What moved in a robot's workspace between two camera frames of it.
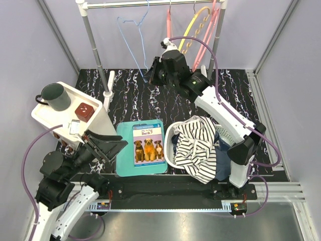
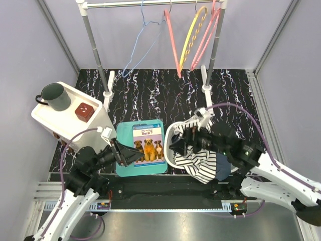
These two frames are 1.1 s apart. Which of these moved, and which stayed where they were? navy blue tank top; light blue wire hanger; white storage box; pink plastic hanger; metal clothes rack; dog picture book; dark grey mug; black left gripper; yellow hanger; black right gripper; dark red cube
Moved: black left gripper; black right gripper; light blue wire hanger; yellow hanger
Stayed: navy blue tank top; white storage box; metal clothes rack; dark red cube; dog picture book; dark grey mug; pink plastic hanger
